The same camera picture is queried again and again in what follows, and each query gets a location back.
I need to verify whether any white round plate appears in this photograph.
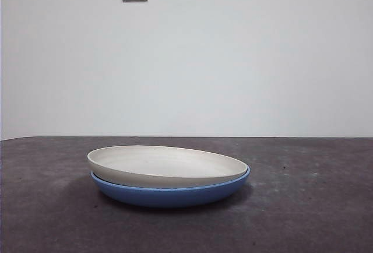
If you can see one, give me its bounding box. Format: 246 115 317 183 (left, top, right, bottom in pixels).
87 145 249 189

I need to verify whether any blue round plate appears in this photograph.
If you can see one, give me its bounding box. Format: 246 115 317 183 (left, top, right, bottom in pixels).
90 165 251 209

